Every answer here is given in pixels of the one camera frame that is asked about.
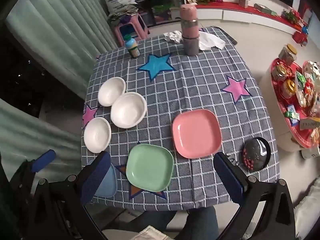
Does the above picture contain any black round dish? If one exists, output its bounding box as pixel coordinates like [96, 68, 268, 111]
[242, 137, 272, 172]

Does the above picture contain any glass jar with gold lid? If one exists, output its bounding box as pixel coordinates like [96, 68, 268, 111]
[279, 44, 298, 65]

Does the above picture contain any pink and grey flask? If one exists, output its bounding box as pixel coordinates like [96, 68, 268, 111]
[180, 4, 200, 57]

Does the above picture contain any red bag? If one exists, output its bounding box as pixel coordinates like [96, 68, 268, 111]
[292, 31, 308, 46]

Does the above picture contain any blue square plate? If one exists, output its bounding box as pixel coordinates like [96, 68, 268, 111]
[94, 164, 118, 197]

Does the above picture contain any person's left leg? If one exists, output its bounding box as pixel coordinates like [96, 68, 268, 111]
[122, 210, 177, 240]

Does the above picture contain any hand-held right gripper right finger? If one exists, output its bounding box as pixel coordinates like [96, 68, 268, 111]
[214, 152, 297, 240]

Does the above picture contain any pink plastic stool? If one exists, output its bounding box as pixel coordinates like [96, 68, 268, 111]
[114, 14, 150, 40]

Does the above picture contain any person's leg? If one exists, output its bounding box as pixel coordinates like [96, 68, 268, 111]
[122, 210, 177, 240]
[175, 206, 218, 240]

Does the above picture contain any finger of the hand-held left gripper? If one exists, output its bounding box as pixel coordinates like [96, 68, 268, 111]
[11, 149, 56, 193]

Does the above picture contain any pile of red beans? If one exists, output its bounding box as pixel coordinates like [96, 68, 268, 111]
[242, 148, 254, 170]

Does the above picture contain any red flower bouquet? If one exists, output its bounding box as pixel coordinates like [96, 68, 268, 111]
[282, 9, 300, 25]

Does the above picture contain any grey checkered tablecloth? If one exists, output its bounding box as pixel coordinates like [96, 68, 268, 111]
[81, 27, 280, 212]

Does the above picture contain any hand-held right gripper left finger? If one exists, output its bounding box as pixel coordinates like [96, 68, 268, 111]
[30, 151, 112, 240]

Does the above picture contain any pale green curtain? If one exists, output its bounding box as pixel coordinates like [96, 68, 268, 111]
[0, 0, 118, 180]

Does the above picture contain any white crumpled cloth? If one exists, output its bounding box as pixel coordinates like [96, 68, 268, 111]
[199, 31, 227, 50]

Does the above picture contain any green square plate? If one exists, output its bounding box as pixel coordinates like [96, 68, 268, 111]
[126, 144, 174, 190]

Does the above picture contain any crumpled white tissue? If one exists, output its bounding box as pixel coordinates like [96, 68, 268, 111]
[164, 31, 184, 43]

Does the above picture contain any pile of snack packets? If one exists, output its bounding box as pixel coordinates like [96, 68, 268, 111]
[295, 60, 320, 145]

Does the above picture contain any small green-capped bottle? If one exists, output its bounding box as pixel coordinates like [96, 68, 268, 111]
[124, 34, 141, 58]

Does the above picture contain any large white bowl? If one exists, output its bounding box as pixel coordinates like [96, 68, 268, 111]
[110, 92, 147, 129]

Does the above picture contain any red-topped white cabinet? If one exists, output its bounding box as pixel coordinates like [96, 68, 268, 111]
[195, 1, 307, 32]

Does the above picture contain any red tray of snacks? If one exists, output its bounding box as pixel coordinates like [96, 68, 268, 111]
[269, 57, 320, 153]

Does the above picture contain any small white bowl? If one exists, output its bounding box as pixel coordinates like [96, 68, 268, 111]
[97, 77, 126, 107]
[84, 117, 112, 153]

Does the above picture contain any person's right leg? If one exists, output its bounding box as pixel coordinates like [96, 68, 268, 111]
[175, 206, 218, 240]

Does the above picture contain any white fluffy cloth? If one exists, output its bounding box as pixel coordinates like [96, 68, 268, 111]
[294, 177, 320, 240]

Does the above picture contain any pink square plate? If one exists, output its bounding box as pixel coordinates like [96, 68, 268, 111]
[172, 109, 222, 159]

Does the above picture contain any green flat box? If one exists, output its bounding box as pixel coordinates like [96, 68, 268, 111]
[254, 3, 277, 15]

